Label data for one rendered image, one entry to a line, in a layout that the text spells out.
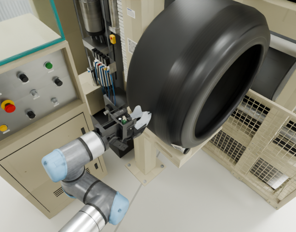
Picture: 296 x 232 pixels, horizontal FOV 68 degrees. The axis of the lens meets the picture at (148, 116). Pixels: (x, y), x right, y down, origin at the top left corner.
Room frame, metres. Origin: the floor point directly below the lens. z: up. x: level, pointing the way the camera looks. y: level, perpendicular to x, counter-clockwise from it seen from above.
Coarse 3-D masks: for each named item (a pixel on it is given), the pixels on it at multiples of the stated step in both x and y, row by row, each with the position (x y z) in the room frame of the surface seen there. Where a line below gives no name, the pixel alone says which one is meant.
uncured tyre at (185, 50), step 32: (192, 0) 0.74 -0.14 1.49; (224, 0) 0.75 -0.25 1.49; (160, 32) 0.65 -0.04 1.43; (192, 32) 0.60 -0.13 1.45; (224, 32) 0.58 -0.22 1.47; (256, 32) 0.64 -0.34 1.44; (160, 64) 0.56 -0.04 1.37; (192, 64) 0.52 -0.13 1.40; (224, 64) 0.53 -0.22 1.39; (256, 64) 0.76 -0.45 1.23; (128, 96) 0.59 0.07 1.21; (160, 96) 0.50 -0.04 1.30; (192, 96) 0.47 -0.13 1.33; (224, 96) 0.81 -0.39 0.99; (160, 128) 0.46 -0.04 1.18; (192, 128) 0.46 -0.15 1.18
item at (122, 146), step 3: (111, 141) 0.37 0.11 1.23; (114, 141) 0.38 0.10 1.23; (117, 141) 0.38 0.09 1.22; (120, 141) 0.39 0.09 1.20; (111, 144) 0.37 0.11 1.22; (114, 144) 0.38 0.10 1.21; (117, 144) 0.38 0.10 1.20; (120, 144) 0.39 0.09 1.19; (123, 144) 0.40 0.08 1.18; (126, 144) 0.41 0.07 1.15; (117, 147) 0.38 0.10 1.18; (120, 147) 0.39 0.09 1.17; (123, 147) 0.40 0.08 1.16; (126, 147) 0.41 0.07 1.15; (123, 150) 0.40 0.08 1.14
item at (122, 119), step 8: (112, 112) 0.44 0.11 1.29; (120, 112) 0.44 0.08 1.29; (112, 120) 0.41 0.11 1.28; (120, 120) 0.41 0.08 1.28; (128, 120) 0.41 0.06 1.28; (136, 120) 0.41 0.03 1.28; (96, 128) 0.37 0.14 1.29; (104, 128) 0.38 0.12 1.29; (112, 128) 0.38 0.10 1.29; (120, 128) 0.39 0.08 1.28; (128, 128) 0.41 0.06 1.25; (104, 136) 0.36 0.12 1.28; (112, 136) 0.38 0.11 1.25; (120, 136) 0.38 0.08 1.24; (128, 136) 0.39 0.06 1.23; (104, 144) 0.34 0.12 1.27
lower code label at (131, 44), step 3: (129, 39) 0.92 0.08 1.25; (129, 42) 0.92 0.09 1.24; (132, 42) 0.90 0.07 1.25; (135, 42) 0.89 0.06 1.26; (129, 45) 0.92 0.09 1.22; (132, 45) 0.90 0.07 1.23; (135, 45) 0.89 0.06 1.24; (129, 48) 0.92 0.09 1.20; (132, 48) 0.90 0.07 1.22; (129, 51) 0.92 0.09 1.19; (132, 51) 0.90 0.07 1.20
